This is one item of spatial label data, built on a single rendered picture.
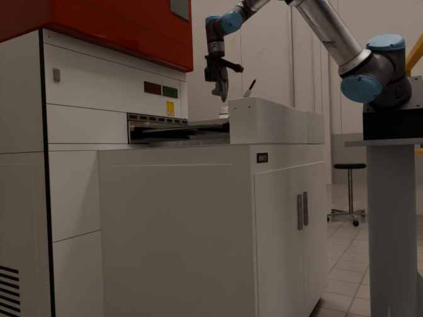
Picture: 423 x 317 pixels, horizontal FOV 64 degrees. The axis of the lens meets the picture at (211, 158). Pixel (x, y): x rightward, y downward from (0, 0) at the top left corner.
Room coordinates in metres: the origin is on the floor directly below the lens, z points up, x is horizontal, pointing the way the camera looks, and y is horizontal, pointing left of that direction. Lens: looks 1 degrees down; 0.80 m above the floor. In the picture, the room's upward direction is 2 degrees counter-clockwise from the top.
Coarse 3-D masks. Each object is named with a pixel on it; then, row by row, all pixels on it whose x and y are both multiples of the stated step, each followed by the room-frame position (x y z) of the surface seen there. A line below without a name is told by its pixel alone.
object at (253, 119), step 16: (256, 96) 1.02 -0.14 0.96; (240, 112) 1.05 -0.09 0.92; (256, 112) 1.02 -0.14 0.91; (272, 112) 1.13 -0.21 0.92; (288, 112) 1.28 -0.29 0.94; (304, 112) 1.47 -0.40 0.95; (240, 128) 1.05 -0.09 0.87; (256, 128) 1.02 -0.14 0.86; (272, 128) 1.13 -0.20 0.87; (288, 128) 1.27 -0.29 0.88; (304, 128) 1.46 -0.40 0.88
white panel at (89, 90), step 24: (48, 48) 1.13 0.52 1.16; (72, 48) 1.21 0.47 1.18; (96, 48) 1.30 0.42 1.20; (48, 72) 1.12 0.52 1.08; (72, 72) 1.20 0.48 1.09; (96, 72) 1.30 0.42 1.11; (120, 72) 1.40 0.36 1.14; (144, 72) 1.53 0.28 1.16; (168, 72) 1.68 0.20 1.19; (48, 96) 1.12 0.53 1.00; (72, 96) 1.20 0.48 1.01; (96, 96) 1.29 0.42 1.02; (120, 96) 1.40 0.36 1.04; (144, 96) 1.52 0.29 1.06; (168, 96) 1.67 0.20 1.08; (48, 120) 1.12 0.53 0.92; (72, 120) 1.20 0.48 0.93; (96, 120) 1.29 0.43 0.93; (120, 120) 1.39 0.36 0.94; (48, 144) 1.11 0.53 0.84; (72, 144) 1.19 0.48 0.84; (96, 144) 1.28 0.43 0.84; (120, 144) 1.39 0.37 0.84; (144, 144) 1.51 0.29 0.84
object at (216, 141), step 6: (216, 138) 1.33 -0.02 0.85; (222, 138) 1.32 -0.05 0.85; (228, 138) 1.31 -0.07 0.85; (150, 144) 1.50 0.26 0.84; (156, 144) 1.49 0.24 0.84; (162, 144) 1.47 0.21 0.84; (168, 144) 1.45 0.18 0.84; (174, 144) 1.44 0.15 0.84; (180, 144) 1.42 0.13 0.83; (186, 144) 1.40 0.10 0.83; (192, 144) 1.39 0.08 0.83; (198, 144) 1.38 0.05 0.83; (204, 144) 1.36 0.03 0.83; (210, 144) 1.35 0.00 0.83; (216, 144) 1.33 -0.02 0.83
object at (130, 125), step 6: (132, 126) 1.43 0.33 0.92; (138, 126) 1.47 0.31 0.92; (144, 126) 1.50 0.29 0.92; (150, 126) 1.53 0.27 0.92; (156, 126) 1.57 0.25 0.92; (162, 126) 1.61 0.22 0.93; (168, 126) 1.64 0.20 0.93; (174, 126) 1.69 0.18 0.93; (180, 126) 1.73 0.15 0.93; (132, 132) 1.43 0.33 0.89; (132, 138) 1.43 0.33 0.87; (138, 138) 1.46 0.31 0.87; (144, 138) 1.50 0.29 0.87; (150, 138) 1.53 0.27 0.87; (156, 138) 1.56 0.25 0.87; (162, 138) 1.60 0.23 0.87; (168, 138) 1.64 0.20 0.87; (174, 138) 1.68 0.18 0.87; (180, 138) 1.73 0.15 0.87; (186, 138) 1.80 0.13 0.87
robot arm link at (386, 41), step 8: (368, 40) 1.17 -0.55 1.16; (376, 40) 1.15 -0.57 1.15; (384, 40) 1.13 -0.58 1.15; (392, 40) 1.12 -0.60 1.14; (400, 40) 1.10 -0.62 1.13; (368, 48) 1.14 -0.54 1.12; (376, 48) 1.12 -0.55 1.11; (384, 48) 1.10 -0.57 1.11; (392, 48) 1.10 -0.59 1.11; (400, 48) 1.10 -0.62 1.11; (384, 56) 1.10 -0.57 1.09; (392, 56) 1.11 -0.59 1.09; (400, 56) 1.12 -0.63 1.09; (392, 64) 1.10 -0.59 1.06; (400, 64) 1.14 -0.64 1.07; (400, 72) 1.16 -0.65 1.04; (392, 80) 1.17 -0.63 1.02
